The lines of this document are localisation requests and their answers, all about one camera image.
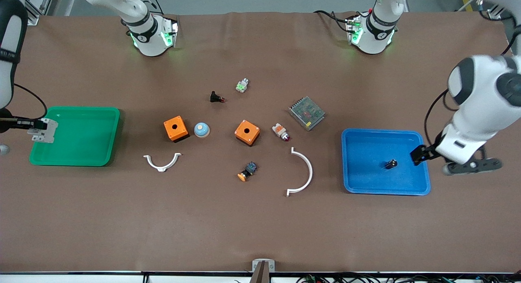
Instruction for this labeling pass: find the small white pipe clamp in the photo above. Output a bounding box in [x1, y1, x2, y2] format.
[143, 153, 182, 173]

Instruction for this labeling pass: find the metal mesh power supply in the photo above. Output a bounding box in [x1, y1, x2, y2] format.
[289, 96, 326, 132]

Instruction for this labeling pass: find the orange button box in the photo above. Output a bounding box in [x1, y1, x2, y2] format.
[234, 120, 261, 147]
[164, 116, 190, 143]

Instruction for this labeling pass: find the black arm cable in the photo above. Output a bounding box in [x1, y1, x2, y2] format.
[13, 83, 48, 121]
[424, 90, 460, 147]

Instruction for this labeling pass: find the black left base cable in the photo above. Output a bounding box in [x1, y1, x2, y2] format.
[313, 9, 359, 33]

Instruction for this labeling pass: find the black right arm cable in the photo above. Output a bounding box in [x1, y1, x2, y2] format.
[13, 83, 48, 121]

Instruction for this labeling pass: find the blue plastic tray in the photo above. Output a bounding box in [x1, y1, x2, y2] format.
[341, 128, 431, 196]

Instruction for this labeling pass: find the aluminium frame profile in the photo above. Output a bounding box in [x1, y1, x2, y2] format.
[486, 4, 507, 21]
[24, 0, 55, 26]

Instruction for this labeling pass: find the large white pipe clamp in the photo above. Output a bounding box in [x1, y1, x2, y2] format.
[286, 147, 313, 197]

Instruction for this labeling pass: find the white circuit breaker red switch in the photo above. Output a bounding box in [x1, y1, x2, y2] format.
[27, 118, 59, 144]

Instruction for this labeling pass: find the yellow mushroom push button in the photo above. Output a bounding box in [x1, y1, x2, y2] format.
[237, 161, 258, 182]

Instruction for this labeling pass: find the green plastic tray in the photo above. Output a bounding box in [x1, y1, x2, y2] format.
[29, 106, 121, 167]

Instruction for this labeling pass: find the white orange red indicator lamp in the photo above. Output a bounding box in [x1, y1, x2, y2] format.
[272, 123, 291, 142]

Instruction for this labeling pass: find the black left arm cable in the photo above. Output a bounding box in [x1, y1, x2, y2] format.
[424, 90, 460, 147]

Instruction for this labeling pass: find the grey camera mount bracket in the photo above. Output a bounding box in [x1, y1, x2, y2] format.
[250, 259, 276, 283]

